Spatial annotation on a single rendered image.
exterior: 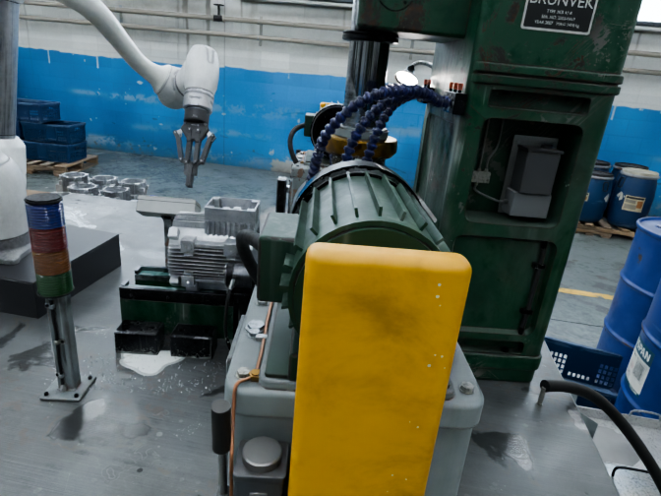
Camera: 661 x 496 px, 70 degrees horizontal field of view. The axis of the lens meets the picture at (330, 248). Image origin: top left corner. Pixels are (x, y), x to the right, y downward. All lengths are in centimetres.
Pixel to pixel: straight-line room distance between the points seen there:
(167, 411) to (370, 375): 71
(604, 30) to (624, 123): 604
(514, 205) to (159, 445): 85
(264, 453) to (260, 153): 657
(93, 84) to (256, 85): 247
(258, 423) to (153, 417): 53
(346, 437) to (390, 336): 11
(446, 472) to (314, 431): 22
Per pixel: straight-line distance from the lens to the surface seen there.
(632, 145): 719
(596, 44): 107
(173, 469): 95
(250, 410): 53
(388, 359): 40
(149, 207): 148
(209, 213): 116
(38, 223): 98
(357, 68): 109
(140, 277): 136
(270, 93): 687
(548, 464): 109
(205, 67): 157
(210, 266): 117
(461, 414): 55
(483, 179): 110
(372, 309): 37
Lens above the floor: 148
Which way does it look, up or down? 21 degrees down
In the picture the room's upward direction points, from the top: 5 degrees clockwise
